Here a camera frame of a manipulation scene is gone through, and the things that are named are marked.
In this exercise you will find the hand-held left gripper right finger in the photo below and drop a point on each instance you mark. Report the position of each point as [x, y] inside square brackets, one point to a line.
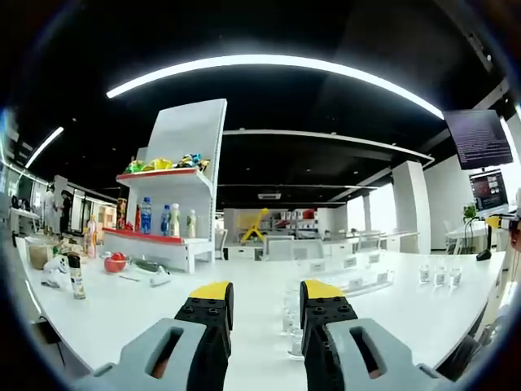
[358, 346]

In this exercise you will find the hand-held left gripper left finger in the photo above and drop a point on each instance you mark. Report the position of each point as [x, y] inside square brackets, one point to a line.
[171, 346]

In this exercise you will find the clear chemical reagent bottle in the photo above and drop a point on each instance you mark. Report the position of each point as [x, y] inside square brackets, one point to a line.
[439, 277]
[455, 278]
[290, 317]
[424, 273]
[295, 349]

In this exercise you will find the clear acrylic reagent rack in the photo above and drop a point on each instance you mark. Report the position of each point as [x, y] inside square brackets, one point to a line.
[350, 273]

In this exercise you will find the green label drink bottle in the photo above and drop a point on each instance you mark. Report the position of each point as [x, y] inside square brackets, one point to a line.
[191, 225]

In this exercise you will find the white drink bottle green cap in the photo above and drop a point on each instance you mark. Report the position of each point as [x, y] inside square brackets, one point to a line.
[175, 220]

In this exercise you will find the small blue drink bottle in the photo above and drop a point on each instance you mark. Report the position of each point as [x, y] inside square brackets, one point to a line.
[165, 220]

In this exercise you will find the red drink bottle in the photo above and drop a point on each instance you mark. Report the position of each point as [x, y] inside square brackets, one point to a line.
[137, 219]

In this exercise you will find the tall blue drink bottle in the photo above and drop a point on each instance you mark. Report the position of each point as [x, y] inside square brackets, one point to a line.
[145, 216]

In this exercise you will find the orange drink bottle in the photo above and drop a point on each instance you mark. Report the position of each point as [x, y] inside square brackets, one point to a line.
[91, 238]

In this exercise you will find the white hand tool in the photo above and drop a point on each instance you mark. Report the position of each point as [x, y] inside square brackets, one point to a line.
[160, 279]

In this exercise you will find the dark green vegetable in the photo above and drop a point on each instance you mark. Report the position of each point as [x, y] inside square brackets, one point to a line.
[146, 266]

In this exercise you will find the red bowl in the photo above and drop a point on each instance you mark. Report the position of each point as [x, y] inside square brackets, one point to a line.
[115, 264]

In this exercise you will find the black cap spray can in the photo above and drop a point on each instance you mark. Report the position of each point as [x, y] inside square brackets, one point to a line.
[76, 279]

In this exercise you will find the white office chair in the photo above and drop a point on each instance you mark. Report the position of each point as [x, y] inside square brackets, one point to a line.
[277, 248]

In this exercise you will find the white device with black dots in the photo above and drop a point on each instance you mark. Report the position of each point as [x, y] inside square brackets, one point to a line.
[57, 265]

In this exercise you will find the tall chips can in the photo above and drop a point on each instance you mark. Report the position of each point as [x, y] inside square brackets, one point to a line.
[121, 212]

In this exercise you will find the clear tub with brown contents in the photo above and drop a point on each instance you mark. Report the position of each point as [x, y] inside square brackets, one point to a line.
[38, 253]

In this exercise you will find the white display shelf red trim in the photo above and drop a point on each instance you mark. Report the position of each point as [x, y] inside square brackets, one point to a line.
[183, 175]

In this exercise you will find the ceiling air vent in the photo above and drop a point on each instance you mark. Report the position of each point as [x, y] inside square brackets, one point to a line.
[269, 196]

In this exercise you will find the green potted plant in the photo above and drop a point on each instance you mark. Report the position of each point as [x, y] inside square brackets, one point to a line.
[470, 212]

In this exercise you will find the yellow device on black stand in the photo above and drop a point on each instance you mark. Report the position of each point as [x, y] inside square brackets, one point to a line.
[490, 228]

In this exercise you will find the green snack packet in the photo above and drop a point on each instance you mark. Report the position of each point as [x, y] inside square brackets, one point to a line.
[134, 166]

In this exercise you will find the small monitor with red picture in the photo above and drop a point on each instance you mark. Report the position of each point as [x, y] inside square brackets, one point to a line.
[488, 191]

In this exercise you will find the short ceiling light strip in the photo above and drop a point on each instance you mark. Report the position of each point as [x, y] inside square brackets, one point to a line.
[45, 146]

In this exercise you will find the large hanging dark monitor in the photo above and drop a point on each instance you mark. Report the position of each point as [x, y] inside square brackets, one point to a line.
[479, 139]

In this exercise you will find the long curved ceiling light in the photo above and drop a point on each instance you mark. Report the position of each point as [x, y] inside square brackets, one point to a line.
[277, 65]

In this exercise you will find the yellow frame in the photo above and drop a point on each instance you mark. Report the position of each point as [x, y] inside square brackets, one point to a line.
[254, 226]

